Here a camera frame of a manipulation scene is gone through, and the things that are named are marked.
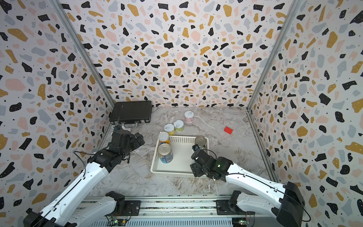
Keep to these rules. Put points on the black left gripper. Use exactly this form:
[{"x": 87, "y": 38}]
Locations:
[{"x": 135, "y": 143}]

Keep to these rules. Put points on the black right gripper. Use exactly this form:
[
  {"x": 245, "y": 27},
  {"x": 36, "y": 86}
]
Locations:
[{"x": 194, "y": 169}]

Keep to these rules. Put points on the tall yellow orange can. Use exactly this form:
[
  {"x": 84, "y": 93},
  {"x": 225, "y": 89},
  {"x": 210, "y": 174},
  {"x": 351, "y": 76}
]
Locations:
[{"x": 164, "y": 138}]

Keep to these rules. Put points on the dark tomato tin can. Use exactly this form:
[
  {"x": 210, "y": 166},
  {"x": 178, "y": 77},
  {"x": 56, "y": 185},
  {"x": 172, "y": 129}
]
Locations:
[{"x": 200, "y": 142}]

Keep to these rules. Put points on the blue tin can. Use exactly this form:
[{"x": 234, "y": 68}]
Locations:
[{"x": 165, "y": 153}]

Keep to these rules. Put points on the yellow pineapple small can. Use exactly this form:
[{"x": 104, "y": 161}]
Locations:
[{"x": 170, "y": 129}]

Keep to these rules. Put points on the light green small can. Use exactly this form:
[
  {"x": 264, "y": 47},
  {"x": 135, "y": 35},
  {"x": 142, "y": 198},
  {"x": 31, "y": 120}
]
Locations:
[{"x": 179, "y": 125}]

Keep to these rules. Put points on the pink small can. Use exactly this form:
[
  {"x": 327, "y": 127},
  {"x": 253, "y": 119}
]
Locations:
[{"x": 189, "y": 116}]

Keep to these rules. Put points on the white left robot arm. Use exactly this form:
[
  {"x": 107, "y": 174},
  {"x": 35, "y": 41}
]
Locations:
[{"x": 73, "y": 187}]

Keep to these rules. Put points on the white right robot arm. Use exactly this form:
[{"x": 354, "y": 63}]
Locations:
[{"x": 266, "y": 193}]

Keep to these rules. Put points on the white plastic basket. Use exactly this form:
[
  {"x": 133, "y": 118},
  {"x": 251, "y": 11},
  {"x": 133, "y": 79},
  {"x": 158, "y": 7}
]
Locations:
[{"x": 181, "y": 147}]

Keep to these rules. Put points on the black briefcase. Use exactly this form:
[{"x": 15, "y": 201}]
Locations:
[{"x": 131, "y": 112}]

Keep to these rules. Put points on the red rectangular block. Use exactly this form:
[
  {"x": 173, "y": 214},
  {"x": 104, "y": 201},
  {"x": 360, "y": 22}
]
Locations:
[{"x": 228, "y": 130}]

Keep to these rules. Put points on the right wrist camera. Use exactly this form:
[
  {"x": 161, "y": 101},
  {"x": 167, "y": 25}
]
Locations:
[{"x": 196, "y": 148}]

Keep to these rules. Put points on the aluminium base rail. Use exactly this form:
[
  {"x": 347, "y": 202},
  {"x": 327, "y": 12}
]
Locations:
[{"x": 181, "y": 206}]

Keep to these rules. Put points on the left aluminium corner post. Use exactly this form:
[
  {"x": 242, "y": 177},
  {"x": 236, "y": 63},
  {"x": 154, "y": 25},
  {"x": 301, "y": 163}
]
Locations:
[{"x": 59, "y": 11}]

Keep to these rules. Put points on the aluminium corner post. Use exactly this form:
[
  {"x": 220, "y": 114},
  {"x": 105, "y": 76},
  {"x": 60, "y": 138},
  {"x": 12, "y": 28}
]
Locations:
[
  {"x": 59, "y": 11},
  {"x": 289, "y": 19}
]

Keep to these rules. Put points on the right aluminium corner post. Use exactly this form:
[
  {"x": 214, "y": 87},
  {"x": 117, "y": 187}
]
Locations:
[{"x": 289, "y": 19}]

